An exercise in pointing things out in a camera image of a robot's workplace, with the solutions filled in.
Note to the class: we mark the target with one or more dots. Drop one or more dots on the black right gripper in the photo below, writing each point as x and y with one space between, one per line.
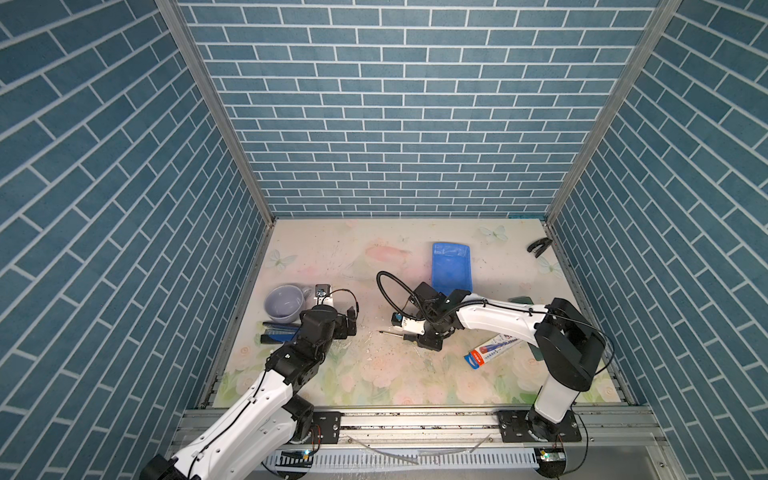
430 344

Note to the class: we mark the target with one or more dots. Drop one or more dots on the green object behind arm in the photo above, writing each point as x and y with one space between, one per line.
522 300

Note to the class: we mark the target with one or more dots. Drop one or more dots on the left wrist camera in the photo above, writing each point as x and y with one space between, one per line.
322 294

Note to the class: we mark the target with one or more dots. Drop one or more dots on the aluminium corner post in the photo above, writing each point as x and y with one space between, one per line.
181 34
656 26

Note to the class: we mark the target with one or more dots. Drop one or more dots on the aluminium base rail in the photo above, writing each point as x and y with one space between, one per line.
611 425

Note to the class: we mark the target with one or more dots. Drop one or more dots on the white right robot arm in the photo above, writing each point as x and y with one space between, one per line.
570 347

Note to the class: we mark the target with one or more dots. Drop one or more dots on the aluminium corner post right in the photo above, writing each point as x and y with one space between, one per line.
656 26

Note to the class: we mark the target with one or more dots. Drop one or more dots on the aluminium corner post left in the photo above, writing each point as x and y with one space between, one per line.
181 34

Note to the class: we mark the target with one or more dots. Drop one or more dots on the black clip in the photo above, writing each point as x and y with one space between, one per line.
539 246

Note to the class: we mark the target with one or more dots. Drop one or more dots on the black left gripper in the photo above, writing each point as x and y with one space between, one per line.
343 330

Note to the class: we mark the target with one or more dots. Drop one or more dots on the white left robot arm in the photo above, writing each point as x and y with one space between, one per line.
269 414

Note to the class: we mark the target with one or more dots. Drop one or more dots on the toothpaste tube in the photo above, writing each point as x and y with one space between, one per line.
489 350

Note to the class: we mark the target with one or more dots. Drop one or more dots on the blue black tool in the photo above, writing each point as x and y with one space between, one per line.
277 333

